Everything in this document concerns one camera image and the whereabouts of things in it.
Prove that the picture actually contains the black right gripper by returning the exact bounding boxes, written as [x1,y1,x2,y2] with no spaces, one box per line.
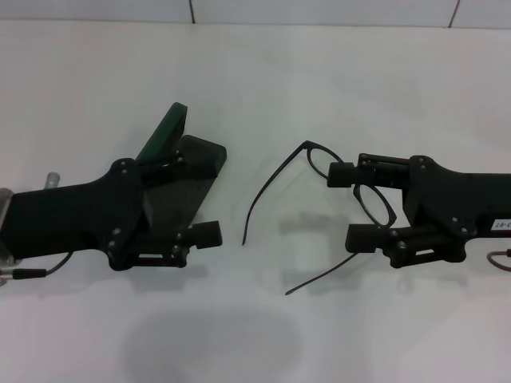
[326,152,511,269]

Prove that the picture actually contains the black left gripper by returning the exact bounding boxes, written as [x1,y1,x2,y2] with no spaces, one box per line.
[10,149,187,273]

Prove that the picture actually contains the green glasses case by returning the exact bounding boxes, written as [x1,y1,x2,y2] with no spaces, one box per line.
[135,102,228,232]

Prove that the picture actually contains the black glasses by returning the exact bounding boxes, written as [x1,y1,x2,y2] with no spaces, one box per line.
[241,140,398,296]

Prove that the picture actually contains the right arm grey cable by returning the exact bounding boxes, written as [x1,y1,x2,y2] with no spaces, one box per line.
[485,247,511,274]

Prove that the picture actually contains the left arm cable with plug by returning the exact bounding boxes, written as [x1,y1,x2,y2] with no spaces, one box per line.
[0,251,75,286]

